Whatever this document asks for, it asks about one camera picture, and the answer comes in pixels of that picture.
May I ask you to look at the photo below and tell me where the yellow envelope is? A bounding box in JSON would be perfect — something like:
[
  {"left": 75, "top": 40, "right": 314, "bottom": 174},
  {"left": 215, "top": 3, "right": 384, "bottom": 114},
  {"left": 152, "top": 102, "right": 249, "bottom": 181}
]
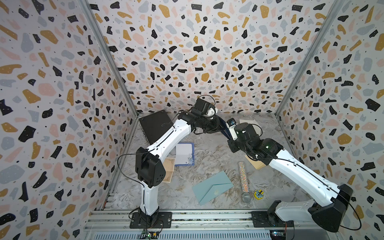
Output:
[{"left": 245, "top": 156, "right": 266, "bottom": 170}]

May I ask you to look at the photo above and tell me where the white blue-bordered letter paper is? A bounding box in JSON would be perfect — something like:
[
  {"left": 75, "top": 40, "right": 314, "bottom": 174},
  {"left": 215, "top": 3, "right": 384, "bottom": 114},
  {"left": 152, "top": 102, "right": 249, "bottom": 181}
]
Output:
[{"left": 175, "top": 143, "right": 195, "bottom": 167}]

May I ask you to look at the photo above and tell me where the beige letter paper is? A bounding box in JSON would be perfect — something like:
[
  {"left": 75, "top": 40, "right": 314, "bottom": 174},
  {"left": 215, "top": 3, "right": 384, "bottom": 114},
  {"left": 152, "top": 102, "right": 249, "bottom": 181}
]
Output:
[{"left": 162, "top": 158, "right": 176, "bottom": 183}]

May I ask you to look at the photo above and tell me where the dark blue envelope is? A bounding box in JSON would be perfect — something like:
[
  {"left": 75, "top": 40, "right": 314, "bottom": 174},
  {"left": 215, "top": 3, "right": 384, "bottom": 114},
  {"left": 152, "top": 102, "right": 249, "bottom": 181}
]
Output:
[{"left": 217, "top": 116, "right": 233, "bottom": 140}]

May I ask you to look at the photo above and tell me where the cream white envelope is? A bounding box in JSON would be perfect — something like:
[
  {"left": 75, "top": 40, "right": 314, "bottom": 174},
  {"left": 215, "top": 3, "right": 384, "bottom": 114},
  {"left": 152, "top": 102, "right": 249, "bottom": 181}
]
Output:
[{"left": 240, "top": 119, "right": 260, "bottom": 128}]

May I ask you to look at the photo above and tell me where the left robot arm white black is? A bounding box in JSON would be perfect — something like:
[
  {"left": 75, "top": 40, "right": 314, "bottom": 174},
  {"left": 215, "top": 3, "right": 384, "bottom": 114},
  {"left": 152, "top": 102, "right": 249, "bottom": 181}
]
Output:
[{"left": 136, "top": 98, "right": 229, "bottom": 217}]

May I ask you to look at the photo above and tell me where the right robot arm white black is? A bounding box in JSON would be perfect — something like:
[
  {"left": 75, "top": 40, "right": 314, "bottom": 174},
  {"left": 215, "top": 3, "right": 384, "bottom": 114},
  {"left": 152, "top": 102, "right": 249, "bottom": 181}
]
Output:
[{"left": 226, "top": 119, "right": 353, "bottom": 233}]

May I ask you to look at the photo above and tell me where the light blue envelope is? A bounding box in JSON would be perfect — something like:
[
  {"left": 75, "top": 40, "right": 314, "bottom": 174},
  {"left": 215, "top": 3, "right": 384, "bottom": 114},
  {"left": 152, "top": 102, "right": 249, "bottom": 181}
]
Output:
[{"left": 192, "top": 171, "right": 234, "bottom": 205}]

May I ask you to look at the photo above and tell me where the glitter tube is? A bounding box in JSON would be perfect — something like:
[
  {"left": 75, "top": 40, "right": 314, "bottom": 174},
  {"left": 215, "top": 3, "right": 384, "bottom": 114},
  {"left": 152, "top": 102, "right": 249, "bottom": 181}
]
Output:
[{"left": 238, "top": 161, "right": 252, "bottom": 204}]

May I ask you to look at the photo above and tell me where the black box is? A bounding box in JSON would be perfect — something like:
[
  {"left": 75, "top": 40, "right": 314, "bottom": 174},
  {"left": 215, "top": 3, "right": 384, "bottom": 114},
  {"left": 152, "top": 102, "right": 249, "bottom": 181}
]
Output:
[{"left": 139, "top": 110, "right": 173, "bottom": 145}]

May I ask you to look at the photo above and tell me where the small circuit board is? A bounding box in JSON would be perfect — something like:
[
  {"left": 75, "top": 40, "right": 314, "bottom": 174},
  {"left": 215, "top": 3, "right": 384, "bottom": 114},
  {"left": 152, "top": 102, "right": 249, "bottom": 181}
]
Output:
[{"left": 140, "top": 230, "right": 161, "bottom": 240}]

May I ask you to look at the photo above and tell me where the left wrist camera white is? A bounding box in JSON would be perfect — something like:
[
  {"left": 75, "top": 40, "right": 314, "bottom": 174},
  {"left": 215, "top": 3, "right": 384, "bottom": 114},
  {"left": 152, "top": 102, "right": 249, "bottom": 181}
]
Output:
[{"left": 206, "top": 107, "right": 217, "bottom": 118}]

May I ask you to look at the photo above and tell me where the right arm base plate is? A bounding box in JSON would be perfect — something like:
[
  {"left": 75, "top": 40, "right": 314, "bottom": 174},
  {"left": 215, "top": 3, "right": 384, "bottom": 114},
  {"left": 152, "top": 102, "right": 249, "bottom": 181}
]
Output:
[{"left": 251, "top": 211, "right": 294, "bottom": 228}]

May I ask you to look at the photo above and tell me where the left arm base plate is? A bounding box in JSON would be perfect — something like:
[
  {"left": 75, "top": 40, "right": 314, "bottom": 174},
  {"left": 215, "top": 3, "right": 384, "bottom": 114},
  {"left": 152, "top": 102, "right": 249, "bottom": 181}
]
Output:
[{"left": 130, "top": 211, "right": 173, "bottom": 229}]

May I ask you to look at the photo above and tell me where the aluminium rail frame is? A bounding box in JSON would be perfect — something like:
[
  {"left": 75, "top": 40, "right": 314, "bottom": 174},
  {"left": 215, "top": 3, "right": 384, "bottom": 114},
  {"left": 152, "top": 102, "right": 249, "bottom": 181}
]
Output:
[{"left": 83, "top": 210, "right": 343, "bottom": 240}]

